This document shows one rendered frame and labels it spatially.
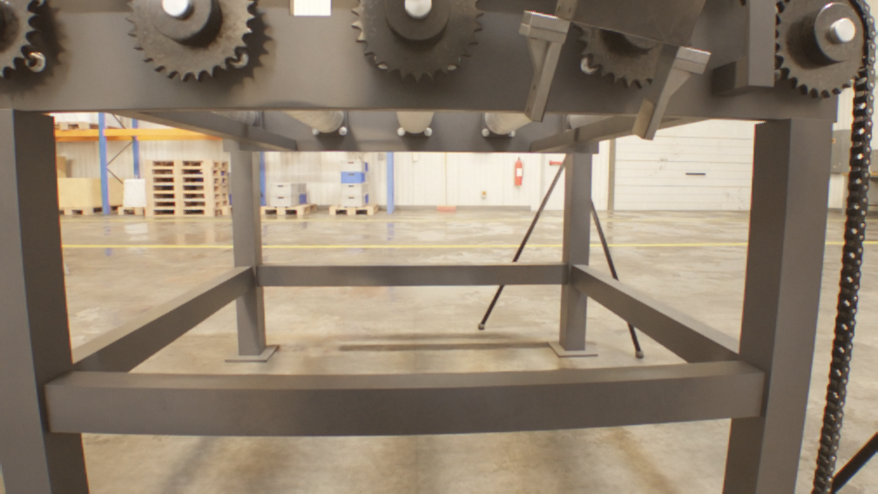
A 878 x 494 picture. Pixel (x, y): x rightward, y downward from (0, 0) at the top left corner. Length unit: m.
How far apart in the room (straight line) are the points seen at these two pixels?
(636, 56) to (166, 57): 0.62
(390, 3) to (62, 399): 0.74
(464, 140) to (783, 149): 1.03
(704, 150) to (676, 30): 11.23
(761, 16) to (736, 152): 11.49
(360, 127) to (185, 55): 0.99
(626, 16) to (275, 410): 0.67
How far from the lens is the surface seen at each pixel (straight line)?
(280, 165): 10.09
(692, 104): 0.76
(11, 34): 0.81
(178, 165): 8.90
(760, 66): 0.74
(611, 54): 0.66
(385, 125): 1.58
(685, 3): 0.51
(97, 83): 0.79
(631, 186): 10.79
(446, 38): 0.61
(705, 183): 11.74
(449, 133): 1.58
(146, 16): 0.71
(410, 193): 9.66
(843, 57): 0.84
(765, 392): 0.90
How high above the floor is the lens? 0.64
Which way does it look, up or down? 5 degrees down
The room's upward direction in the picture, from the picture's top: straight up
